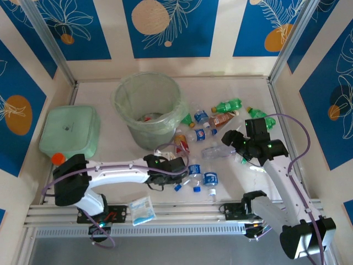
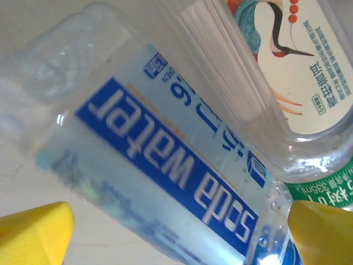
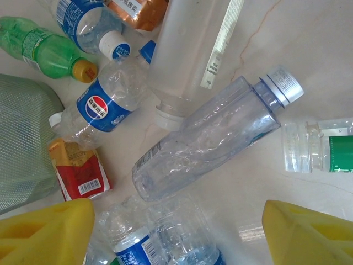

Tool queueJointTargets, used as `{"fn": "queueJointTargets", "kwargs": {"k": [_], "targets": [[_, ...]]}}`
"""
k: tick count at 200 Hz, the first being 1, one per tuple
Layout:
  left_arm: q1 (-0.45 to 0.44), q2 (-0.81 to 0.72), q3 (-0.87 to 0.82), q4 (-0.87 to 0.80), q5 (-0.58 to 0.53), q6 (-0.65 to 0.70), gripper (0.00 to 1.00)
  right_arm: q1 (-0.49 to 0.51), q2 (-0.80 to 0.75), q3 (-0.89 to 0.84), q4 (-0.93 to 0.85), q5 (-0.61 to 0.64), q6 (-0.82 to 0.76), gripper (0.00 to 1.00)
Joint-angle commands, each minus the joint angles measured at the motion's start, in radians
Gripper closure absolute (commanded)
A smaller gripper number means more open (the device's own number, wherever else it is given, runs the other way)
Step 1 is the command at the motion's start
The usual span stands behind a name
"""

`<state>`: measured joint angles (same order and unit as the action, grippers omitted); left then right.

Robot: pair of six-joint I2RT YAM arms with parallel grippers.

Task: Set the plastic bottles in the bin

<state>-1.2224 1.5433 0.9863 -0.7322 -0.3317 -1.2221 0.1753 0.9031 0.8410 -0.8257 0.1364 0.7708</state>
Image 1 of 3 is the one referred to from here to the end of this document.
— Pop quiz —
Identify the blue label water bottle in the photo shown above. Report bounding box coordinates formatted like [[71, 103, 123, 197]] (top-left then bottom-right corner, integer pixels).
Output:
[[190, 103, 212, 129], [202, 165, 221, 197], [184, 157, 204, 193]]

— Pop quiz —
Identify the large clear plastic bottle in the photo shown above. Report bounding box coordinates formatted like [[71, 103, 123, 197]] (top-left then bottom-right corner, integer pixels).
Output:
[[201, 145, 242, 161]]

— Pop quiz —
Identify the brown drink bottle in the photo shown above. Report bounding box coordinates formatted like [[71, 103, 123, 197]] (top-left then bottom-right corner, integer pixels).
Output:
[[208, 110, 240, 128]]

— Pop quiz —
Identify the red orange drink bottle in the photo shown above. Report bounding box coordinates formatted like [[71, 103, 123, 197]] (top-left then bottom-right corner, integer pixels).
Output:
[[174, 134, 191, 155]]

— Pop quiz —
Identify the clear bottle with green label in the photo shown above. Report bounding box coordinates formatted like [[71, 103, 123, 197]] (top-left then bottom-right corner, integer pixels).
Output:
[[237, 153, 267, 173]]

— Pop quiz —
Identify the pepsi label clear bottle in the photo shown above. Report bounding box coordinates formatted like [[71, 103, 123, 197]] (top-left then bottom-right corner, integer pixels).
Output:
[[186, 128, 218, 143]]

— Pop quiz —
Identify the green bottle with yellow cap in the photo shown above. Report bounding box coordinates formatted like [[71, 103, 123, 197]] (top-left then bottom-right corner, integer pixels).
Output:
[[211, 98, 243, 114], [246, 107, 276, 130], [180, 112, 196, 128]]

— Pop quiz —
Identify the grey mesh waste bin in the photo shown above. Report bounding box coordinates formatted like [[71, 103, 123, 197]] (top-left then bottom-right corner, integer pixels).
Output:
[[113, 72, 184, 151]]

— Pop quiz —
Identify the white blue wipes packet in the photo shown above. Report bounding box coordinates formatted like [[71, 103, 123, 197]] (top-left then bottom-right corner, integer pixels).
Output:
[[128, 195, 157, 227]]

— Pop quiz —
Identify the green plastic lid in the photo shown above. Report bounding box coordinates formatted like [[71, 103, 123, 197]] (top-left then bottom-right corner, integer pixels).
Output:
[[38, 105, 101, 158]]

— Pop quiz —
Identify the clear bottle with orange cap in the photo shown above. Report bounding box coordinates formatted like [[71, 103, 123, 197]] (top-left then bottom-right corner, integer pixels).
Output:
[[51, 152, 67, 166]]

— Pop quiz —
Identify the aluminium table side rail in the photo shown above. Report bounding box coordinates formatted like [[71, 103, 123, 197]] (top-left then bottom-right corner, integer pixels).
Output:
[[267, 78, 323, 206]]

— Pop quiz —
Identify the aluminium front mounting rail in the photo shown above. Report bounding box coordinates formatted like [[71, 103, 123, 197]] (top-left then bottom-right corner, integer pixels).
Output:
[[23, 201, 325, 229]]

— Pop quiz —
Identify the aluminium table back rail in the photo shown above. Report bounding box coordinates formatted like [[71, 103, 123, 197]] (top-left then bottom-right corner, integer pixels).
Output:
[[76, 77, 270, 83]]

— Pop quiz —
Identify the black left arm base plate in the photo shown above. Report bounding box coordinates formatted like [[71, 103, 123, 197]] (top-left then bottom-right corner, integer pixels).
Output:
[[76, 204, 129, 225]]

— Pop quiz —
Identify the grey slotted cable duct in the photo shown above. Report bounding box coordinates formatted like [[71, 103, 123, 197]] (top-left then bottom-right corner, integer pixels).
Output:
[[35, 224, 247, 239]]

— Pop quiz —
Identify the blue floral wall poster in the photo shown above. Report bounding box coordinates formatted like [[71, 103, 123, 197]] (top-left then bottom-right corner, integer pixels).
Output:
[[0, 38, 47, 178], [35, 0, 113, 61], [233, 0, 304, 58], [286, 0, 353, 75], [299, 19, 353, 171], [0, 4, 58, 80], [122, 0, 220, 59]]

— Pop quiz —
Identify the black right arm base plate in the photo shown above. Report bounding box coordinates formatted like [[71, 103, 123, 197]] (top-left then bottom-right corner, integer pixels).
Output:
[[220, 203, 246, 221]]

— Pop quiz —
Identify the aluminium frame post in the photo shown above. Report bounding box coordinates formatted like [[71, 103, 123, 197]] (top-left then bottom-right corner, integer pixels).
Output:
[[20, 0, 77, 86], [268, 0, 326, 85]]

